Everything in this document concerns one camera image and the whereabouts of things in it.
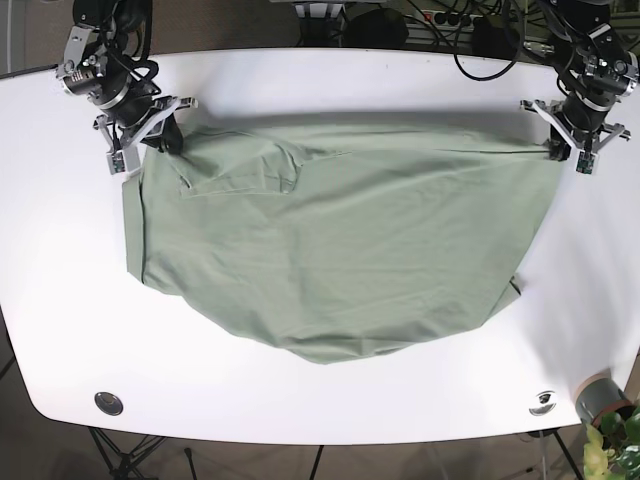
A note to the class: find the grey plant pot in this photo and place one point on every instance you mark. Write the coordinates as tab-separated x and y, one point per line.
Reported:
599	395

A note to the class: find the green potted plant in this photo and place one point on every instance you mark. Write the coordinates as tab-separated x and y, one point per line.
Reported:
612	447

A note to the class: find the silver table grommet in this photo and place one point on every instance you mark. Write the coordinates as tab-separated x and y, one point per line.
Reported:
108	403
542	403

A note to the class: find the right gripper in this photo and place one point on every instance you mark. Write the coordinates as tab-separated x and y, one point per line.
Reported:
111	71

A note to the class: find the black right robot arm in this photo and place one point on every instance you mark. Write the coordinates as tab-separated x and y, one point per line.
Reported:
125	16

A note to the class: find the right silver table grommet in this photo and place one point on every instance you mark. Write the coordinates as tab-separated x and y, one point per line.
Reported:
542	403

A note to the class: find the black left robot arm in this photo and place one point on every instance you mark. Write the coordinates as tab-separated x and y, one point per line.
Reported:
583	26

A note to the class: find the left silver table grommet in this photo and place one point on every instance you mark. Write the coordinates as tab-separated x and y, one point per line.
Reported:
108	403

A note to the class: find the green polo shirt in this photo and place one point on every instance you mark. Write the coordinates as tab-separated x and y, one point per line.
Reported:
339	242

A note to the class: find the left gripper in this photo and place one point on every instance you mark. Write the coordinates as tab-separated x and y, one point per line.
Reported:
594	83

